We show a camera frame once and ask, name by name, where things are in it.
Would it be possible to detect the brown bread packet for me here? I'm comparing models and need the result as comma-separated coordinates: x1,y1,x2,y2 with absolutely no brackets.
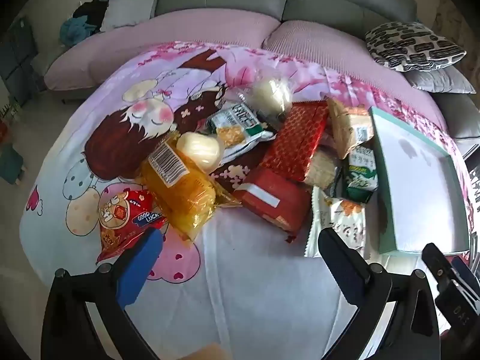
326,97,376,160

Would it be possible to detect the cream bun packet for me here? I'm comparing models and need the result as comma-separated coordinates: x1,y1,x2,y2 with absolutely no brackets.
234,77,295,117
175,131,225,173

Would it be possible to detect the teal stool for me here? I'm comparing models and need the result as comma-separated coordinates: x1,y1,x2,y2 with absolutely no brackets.
0,144,27,186

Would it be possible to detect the green white snack packet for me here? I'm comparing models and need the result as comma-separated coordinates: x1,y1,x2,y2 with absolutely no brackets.
341,145,377,204

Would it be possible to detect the black white patterned pillow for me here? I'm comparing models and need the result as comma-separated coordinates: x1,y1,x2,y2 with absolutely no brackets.
365,22,467,73

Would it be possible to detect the black cloth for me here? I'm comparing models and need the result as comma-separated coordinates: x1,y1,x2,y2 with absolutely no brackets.
73,0,111,32

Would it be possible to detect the red white-striped packet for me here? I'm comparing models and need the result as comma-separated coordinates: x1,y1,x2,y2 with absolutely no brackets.
232,166,313,242

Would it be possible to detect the grey quilted pillow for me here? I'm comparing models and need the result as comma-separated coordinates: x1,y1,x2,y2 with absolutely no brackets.
405,65,477,94

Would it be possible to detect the green white chips packet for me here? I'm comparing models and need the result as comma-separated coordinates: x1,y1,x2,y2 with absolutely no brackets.
204,101,278,162

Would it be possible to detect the red patterned box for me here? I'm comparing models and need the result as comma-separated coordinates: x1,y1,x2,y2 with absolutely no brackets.
260,100,331,182

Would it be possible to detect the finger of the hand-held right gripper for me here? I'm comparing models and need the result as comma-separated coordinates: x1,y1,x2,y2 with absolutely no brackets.
422,243,456,290
452,255,480,289

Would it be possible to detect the dark storage cabinet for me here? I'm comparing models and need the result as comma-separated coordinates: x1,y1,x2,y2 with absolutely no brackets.
0,17,38,106

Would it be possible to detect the teal cloth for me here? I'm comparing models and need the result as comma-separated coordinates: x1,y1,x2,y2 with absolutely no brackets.
60,18,99,47

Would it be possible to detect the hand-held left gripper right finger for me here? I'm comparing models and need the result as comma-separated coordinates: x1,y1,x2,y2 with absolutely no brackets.
318,228,441,360

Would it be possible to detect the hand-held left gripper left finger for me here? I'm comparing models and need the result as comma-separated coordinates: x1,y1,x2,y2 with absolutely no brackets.
40,228,166,360

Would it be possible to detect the teal rimmed tray box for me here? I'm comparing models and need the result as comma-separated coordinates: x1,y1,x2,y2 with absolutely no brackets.
367,106,471,256

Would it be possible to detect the yellow barcode snack packet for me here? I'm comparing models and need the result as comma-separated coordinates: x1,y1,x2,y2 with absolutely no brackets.
140,133,241,242

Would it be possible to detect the printed blanket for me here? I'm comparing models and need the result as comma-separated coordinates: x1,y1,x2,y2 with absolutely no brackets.
20,39,477,360

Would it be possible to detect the white floral snack packet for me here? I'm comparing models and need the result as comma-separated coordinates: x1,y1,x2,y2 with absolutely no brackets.
304,185,367,259

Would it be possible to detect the red cartoon snack packet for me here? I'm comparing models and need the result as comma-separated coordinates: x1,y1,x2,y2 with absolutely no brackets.
95,189,167,265

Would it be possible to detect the pale wafer packet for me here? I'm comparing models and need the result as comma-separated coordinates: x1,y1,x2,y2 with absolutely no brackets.
304,146,344,190

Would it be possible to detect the light grey pillow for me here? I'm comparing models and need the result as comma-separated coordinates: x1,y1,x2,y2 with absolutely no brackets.
100,0,163,32

